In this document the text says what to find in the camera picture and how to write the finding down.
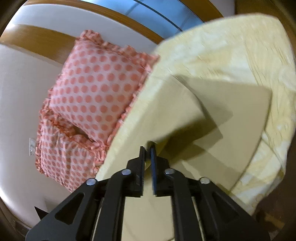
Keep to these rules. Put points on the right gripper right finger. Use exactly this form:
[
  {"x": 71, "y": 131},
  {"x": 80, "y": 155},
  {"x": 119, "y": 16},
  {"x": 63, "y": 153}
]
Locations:
[{"x": 200, "y": 209}]

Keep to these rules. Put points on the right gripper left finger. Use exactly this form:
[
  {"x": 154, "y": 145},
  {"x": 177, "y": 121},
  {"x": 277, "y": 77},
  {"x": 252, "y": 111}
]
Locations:
[{"x": 95, "y": 210}]

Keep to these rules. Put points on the khaki beige pants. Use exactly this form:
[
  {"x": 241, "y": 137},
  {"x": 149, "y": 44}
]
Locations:
[{"x": 235, "y": 115}]

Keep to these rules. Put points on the polka dot pillow rear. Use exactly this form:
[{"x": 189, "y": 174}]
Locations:
[{"x": 63, "y": 154}]

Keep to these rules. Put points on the polka dot pillow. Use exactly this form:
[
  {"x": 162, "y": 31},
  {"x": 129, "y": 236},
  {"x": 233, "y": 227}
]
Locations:
[
  {"x": 63, "y": 154},
  {"x": 98, "y": 84}
]

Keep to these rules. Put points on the yellow patterned bedsheet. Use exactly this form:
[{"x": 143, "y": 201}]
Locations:
[{"x": 245, "y": 49}]

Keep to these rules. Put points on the polka dot pillow front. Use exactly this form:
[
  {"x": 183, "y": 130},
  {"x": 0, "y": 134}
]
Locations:
[{"x": 98, "y": 84}]

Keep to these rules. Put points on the blue glass window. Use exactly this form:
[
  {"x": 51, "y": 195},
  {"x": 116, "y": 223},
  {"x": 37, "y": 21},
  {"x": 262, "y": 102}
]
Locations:
[{"x": 165, "y": 18}]

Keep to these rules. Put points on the white wall switch plate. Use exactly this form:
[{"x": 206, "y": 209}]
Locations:
[{"x": 32, "y": 146}]

